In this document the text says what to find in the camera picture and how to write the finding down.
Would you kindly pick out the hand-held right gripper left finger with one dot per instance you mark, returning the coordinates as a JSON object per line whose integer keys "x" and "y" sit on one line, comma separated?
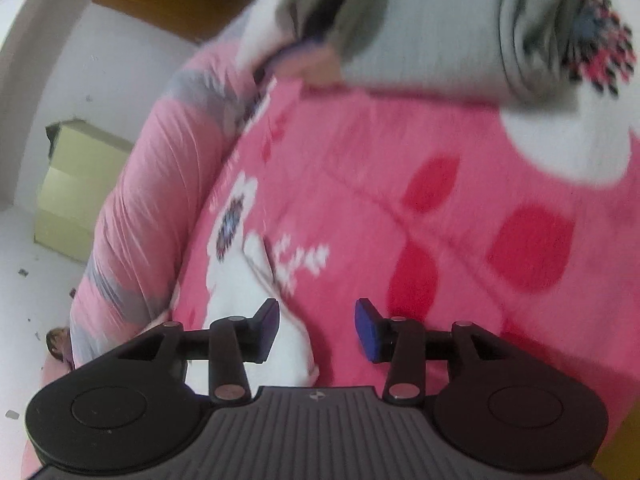
{"x": 269, "y": 332}

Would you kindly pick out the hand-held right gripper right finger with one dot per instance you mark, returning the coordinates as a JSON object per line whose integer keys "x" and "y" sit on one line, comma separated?
{"x": 366, "y": 332}

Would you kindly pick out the white sweatshirt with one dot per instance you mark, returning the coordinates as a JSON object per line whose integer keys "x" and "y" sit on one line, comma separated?
{"x": 290, "y": 345}

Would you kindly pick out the pink floral blanket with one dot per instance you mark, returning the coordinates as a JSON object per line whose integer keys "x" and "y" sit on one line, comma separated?
{"x": 450, "y": 210}

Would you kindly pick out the pink and grey duvet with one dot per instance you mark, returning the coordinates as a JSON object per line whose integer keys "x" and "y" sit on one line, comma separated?
{"x": 150, "y": 200}

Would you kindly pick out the pale yellow wardrobe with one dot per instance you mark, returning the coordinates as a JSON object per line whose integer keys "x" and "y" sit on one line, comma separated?
{"x": 80, "y": 185}

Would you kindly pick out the pink folded garment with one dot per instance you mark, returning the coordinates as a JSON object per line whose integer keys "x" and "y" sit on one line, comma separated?
{"x": 315, "y": 67}

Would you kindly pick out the grey folded garment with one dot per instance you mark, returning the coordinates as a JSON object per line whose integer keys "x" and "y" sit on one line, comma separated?
{"x": 425, "y": 35}

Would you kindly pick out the black folded garment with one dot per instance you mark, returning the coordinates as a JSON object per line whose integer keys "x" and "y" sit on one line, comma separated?
{"x": 325, "y": 10}

